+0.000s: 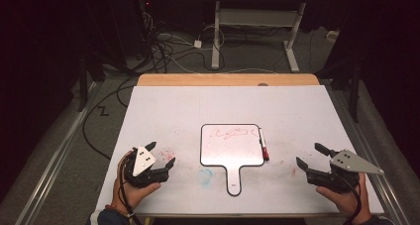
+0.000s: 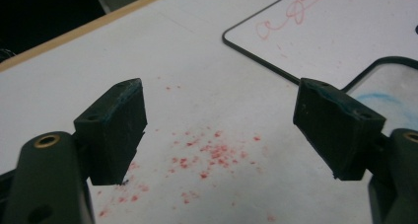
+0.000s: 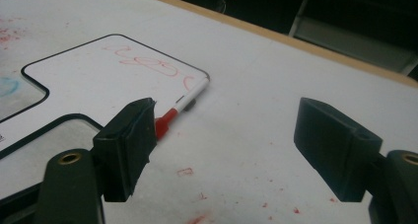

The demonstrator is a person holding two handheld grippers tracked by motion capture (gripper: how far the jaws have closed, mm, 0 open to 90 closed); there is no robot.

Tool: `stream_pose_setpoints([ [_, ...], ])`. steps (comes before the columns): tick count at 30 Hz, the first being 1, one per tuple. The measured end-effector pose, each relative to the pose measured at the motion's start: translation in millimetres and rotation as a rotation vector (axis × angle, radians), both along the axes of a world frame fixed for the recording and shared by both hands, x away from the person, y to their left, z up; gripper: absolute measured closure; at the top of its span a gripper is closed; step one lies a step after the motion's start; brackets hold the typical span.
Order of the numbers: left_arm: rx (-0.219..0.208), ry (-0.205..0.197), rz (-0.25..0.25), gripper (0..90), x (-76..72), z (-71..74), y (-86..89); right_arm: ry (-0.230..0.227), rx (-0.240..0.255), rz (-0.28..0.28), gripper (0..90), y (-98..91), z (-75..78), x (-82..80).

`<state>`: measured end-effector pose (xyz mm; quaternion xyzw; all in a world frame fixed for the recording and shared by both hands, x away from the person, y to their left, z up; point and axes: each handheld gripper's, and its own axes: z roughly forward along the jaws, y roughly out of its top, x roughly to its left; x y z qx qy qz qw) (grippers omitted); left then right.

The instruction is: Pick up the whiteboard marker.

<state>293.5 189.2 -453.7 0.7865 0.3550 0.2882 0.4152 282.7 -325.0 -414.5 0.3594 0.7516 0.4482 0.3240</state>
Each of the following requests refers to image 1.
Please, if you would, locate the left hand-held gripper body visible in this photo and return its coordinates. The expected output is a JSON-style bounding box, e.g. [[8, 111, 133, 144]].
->
[[124, 146, 171, 188]]

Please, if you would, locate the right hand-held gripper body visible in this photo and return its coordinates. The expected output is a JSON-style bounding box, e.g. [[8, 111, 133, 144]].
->
[[305, 148, 385, 194]]

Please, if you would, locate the white marker with red cap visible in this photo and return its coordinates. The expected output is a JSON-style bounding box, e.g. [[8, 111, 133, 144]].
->
[[258, 127, 270, 163]]

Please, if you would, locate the small whiteboard with handle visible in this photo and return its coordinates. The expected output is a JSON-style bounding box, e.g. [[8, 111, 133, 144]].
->
[[199, 123, 266, 197]]

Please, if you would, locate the person's left hand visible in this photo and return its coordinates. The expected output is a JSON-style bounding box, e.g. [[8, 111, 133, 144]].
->
[[110, 150, 162, 216]]

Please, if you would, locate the person's right hand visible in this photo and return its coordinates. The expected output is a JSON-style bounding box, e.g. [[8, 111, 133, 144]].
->
[[315, 172, 372, 225]]

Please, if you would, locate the large white table sheet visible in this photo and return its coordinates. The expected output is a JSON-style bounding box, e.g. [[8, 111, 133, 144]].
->
[[94, 84, 385, 217]]

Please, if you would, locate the white power strip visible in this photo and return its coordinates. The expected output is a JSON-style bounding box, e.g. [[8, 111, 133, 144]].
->
[[326, 29, 341, 43]]

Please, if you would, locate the left hand-held gripper cable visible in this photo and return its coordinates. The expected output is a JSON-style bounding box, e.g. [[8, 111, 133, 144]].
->
[[117, 151, 138, 225]]

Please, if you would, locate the hand-held gripper cable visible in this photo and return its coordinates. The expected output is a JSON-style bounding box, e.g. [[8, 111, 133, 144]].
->
[[335, 171, 364, 225], [117, 151, 138, 225]]

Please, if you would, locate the aluminium floor rail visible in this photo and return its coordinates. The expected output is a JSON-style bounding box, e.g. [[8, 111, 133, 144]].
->
[[325, 82, 410, 225], [14, 81, 102, 225]]

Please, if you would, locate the right hand-held gripper cable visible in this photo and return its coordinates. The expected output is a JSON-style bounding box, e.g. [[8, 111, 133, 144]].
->
[[335, 171, 364, 225]]

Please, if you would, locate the red bracelet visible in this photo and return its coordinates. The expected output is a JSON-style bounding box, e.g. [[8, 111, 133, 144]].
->
[[104, 203, 130, 217]]

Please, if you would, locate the long black floor cable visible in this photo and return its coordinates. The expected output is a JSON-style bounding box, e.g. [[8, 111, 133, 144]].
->
[[81, 75, 140, 162]]

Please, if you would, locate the tangle of black cables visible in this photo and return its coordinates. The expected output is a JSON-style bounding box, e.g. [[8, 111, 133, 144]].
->
[[142, 11, 229, 74]]

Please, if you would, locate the white desk frame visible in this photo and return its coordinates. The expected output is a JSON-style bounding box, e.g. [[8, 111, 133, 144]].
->
[[197, 0, 352, 73]]

